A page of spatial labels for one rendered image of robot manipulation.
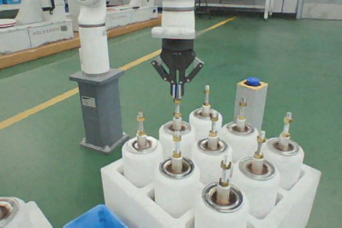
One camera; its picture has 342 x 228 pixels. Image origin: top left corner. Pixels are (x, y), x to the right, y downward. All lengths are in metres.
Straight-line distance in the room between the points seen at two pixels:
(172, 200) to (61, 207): 0.42
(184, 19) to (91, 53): 0.46
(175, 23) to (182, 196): 0.36
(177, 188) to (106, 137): 0.56
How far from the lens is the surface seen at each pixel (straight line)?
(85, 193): 0.94
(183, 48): 0.61
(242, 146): 0.72
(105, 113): 1.02
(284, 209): 0.64
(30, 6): 2.89
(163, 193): 0.58
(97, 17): 0.97
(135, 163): 0.63
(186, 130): 0.71
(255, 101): 0.86
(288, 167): 0.68
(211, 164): 0.63
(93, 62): 0.98
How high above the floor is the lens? 0.61
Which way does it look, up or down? 23 degrees down
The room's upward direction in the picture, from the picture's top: straight up
